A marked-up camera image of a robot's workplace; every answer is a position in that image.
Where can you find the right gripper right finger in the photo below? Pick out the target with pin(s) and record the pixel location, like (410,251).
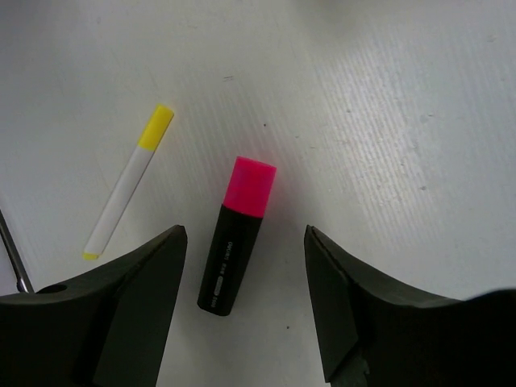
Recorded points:
(374,330)

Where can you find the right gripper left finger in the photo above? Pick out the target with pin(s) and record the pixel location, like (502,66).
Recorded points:
(106,327)

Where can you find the white pen yellow cap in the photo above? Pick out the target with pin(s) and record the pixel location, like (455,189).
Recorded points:
(127,183)

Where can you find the pink cap black highlighter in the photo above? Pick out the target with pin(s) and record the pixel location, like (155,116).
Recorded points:
(235,234)

